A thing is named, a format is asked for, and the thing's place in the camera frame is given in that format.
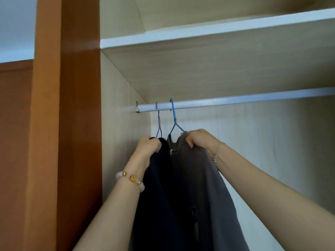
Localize person's left forearm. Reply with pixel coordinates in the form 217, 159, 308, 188
72, 177, 142, 251

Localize thin silver chain bracelet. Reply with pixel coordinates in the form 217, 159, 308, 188
213, 143, 223, 164

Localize metal wardrobe rail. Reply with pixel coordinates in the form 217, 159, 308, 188
135, 87, 335, 114

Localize person's right forearm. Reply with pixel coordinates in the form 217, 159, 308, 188
216, 142, 335, 251

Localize navy shorts with print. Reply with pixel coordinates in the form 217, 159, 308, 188
129, 137, 199, 251

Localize blue wire hanger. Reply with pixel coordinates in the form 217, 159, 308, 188
167, 98, 188, 138

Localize person's right hand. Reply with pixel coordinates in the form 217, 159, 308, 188
180, 129, 224, 161

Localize person's left hand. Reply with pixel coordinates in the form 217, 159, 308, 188
127, 136, 163, 182

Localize dark purple wire hanger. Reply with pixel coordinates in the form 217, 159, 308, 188
155, 102, 163, 139

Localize grey cat t-shirt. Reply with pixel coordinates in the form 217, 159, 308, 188
167, 132, 251, 251

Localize pink bead bracelet gold charms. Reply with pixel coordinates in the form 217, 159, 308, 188
116, 170, 146, 193

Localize beige shelf board white edge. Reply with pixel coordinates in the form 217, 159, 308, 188
100, 7, 335, 102

